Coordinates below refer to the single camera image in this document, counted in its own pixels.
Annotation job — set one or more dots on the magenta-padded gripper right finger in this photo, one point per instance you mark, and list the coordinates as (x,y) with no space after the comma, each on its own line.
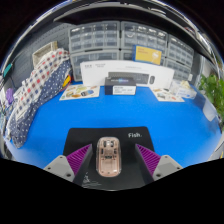
(168,166)

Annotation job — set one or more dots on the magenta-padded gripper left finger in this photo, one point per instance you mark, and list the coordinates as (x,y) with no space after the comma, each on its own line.
(60,168)

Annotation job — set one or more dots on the transparent pink computer mouse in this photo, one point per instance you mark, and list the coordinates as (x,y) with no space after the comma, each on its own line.
(108,158)

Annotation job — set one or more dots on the black mouse pad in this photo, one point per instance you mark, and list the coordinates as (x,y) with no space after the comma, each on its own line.
(80,136)

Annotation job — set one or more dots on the colourful picture card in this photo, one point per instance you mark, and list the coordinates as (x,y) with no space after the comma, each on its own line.
(166,95)
(80,92)

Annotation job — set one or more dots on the white blue tissue box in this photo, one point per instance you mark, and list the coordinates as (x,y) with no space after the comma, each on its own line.
(185,90)

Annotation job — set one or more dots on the small yellow object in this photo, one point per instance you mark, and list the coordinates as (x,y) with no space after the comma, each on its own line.
(67,81)

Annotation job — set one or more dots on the small purple object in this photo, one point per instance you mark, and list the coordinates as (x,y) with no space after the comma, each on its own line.
(9,96)

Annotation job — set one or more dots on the green potted plant white pot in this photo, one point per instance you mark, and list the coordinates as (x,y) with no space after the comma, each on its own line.
(213,90)

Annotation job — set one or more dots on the small black box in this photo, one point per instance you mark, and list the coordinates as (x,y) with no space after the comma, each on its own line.
(120,87)

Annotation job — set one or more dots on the red blue checked white cloth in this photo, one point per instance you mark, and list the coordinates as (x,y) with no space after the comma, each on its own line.
(38,76)

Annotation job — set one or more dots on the long white keyboard box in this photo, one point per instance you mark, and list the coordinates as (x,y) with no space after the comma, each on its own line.
(93,68)

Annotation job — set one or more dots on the yellow sign card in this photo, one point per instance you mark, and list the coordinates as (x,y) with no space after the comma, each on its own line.
(148,55)

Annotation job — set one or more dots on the white wicker basket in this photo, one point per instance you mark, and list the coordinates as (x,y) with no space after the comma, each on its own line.
(43,51)

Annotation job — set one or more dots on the teal wall-mounted holder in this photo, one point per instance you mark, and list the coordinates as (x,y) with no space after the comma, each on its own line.
(7,69)

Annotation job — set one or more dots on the dark wall shelf unit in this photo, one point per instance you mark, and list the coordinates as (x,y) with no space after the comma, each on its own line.
(116,16)

